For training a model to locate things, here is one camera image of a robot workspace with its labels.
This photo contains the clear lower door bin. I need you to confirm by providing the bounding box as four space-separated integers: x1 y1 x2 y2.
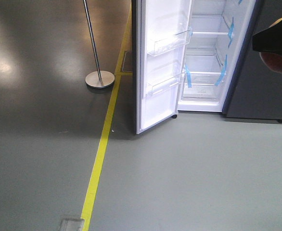
145 72 185 96

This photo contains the open grey fridge body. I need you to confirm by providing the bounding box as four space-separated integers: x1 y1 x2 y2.
177 0 282 124

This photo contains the white fridge door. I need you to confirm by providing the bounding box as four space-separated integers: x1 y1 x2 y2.
131 0 193 134

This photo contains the yellow floor tape line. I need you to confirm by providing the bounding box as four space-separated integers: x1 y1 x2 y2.
80 9 132 231

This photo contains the silver floor lamp stand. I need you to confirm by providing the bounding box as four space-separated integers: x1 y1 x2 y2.
83 0 115 89

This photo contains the clear fridge crisper drawer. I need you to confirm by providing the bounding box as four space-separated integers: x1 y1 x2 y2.
182 73 224 102

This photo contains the clear middle door bin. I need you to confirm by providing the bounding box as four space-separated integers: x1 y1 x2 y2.
146 28 192 57

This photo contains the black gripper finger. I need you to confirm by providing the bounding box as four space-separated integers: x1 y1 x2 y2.
252 20 282 56

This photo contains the clear door bin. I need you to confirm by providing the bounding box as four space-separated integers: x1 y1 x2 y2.
146 28 192 57
145 72 185 96

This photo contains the blue tape strip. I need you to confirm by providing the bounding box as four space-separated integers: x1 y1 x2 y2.
184 64 192 88

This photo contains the red yellow apple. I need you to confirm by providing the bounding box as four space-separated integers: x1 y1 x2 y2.
260 52 282 74

